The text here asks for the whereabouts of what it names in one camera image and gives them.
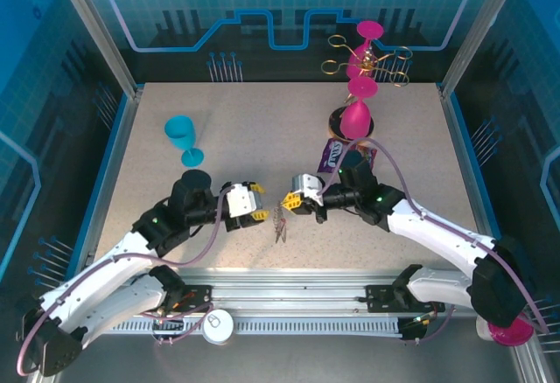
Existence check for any pink goblet with small bowl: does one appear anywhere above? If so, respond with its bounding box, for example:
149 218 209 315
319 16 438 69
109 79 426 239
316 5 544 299
345 19 385 80

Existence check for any pink goblet with large bowl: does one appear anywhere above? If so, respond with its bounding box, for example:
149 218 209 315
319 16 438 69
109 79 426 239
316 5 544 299
339 76 380 140

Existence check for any grey slotted cable duct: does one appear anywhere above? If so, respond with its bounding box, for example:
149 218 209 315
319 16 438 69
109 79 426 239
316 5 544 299
104 316 402 337

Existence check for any gold wire glass rack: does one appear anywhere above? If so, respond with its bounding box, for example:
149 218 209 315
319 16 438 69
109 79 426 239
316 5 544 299
320 34 413 140

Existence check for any white plastic cup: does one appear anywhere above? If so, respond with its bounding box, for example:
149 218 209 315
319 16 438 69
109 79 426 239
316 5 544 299
474 316 496 343

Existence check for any aluminium frame post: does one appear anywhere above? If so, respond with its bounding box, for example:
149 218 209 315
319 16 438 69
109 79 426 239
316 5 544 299
439 0 520 100
47 0 145 98

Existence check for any white round lock button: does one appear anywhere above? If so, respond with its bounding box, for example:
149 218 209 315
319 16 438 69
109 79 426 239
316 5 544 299
201 309 235 344

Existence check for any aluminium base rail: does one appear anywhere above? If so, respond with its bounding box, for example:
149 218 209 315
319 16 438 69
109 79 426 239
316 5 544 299
85 267 482 317

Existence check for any purple snack packet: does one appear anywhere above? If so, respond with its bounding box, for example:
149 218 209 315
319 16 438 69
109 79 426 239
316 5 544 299
317 137 378 175

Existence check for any aluminium table edge rail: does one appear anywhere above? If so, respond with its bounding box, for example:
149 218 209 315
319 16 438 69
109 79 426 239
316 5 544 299
438 84 502 244
72 87 145 279

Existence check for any teal plastic goblet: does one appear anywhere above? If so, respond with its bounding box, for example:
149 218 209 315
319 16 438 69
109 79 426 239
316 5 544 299
164 115 206 169

